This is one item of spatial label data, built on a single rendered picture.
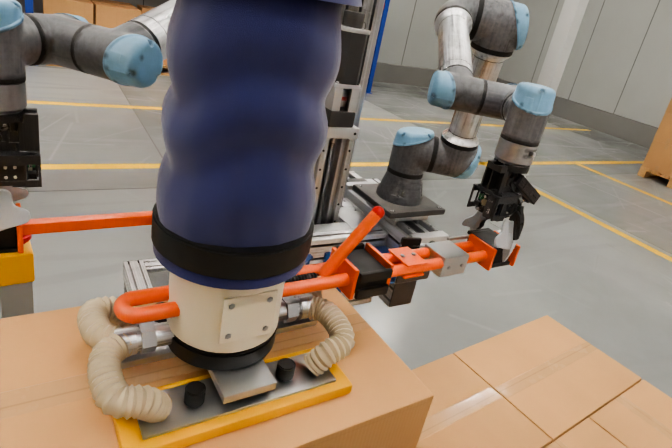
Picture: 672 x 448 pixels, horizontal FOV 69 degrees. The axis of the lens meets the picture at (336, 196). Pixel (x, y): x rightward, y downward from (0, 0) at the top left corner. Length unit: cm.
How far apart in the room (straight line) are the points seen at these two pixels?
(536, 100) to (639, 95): 1058
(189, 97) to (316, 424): 49
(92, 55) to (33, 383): 47
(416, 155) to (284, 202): 96
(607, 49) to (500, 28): 1065
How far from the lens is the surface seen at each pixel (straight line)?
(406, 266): 93
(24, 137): 88
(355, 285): 85
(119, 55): 79
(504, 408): 173
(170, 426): 74
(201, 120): 58
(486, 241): 110
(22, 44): 85
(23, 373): 87
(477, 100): 108
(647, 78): 1154
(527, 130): 101
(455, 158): 154
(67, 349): 90
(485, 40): 143
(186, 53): 58
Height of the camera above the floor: 161
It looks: 22 degrees down
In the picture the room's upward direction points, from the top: 12 degrees clockwise
